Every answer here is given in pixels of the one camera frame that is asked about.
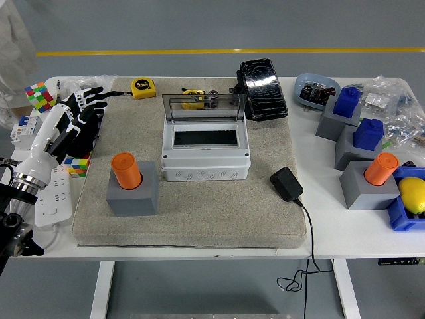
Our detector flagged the black adapter cord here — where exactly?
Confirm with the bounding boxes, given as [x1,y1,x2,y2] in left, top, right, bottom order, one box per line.
[277,198,335,319]

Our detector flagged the black power adapter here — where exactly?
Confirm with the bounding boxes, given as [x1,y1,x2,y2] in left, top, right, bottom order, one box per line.
[270,167,304,202]

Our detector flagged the grey electrical box with lid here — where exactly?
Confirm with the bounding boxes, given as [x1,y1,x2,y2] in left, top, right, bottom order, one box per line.
[161,92,252,183]

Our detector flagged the colourful puzzle cube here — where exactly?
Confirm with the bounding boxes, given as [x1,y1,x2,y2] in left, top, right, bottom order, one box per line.
[24,82,56,114]
[64,151,91,179]

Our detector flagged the black cloth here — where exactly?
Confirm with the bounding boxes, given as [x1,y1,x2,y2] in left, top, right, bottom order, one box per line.
[66,109,102,157]

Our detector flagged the glossy black tray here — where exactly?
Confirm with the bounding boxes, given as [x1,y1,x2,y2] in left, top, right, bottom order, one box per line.
[239,58,289,121]

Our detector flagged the dark electronic components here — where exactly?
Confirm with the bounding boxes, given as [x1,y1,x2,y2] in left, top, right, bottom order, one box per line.
[299,82,336,104]

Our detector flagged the grey block with round hole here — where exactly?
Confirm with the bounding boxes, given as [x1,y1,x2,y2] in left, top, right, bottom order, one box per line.
[106,161,159,217]

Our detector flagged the light blue bowl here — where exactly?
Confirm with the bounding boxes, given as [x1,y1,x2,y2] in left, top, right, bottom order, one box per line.
[294,72,342,112]

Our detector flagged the white power strip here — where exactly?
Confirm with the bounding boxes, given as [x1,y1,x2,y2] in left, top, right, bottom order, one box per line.
[35,165,73,229]

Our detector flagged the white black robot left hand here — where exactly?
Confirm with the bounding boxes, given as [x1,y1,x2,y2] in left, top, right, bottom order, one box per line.
[15,85,110,187]

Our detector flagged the blue battery block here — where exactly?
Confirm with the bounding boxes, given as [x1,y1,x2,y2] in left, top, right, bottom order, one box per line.
[333,86,362,118]
[353,118,384,152]

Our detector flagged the white circuit breaker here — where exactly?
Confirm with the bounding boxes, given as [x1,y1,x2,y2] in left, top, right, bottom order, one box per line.
[9,115,44,150]

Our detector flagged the blue plastic bin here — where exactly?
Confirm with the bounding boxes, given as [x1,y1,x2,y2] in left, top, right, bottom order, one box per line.
[386,165,425,232]

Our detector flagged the yellow tape measure with strap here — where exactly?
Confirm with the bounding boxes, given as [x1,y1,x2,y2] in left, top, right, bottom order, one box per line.
[106,78,157,100]

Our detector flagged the clear plastic bag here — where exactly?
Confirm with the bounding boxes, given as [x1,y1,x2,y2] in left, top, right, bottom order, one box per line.
[59,74,119,100]

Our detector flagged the grey holder block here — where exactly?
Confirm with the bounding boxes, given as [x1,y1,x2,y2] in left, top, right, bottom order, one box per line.
[339,161,401,210]
[315,98,363,142]
[334,125,386,172]

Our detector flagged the black plastic clip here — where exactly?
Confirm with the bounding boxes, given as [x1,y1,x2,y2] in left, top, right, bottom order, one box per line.
[228,69,248,100]

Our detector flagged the black table control panel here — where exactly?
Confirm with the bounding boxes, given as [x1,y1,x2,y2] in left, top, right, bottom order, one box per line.
[377,257,425,266]

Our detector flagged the orange cylinder battery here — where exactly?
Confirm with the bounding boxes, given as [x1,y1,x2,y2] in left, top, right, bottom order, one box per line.
[110,152,143,191]
[363,152,400,187]

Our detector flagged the yellow lemon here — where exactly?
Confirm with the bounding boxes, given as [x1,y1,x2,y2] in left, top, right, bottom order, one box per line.
[398,177,425,215]

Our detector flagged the white table leg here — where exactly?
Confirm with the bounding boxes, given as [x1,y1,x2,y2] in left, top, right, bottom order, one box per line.
[89,260,116,319]
[333,258,362,319]

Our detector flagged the clear plastic bags of parts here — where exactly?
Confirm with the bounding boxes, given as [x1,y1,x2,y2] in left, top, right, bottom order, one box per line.
[351,76,425,149]

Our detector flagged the beige fabric mat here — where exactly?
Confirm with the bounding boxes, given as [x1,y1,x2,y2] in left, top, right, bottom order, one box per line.
[72,76,307,249]

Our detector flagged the yellow tape measure clear face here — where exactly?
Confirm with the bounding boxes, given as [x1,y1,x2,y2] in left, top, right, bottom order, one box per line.
[181,87,209,110]

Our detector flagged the small clear parts packet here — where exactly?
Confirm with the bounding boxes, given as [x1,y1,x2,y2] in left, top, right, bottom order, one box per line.
[363,92,388,109]

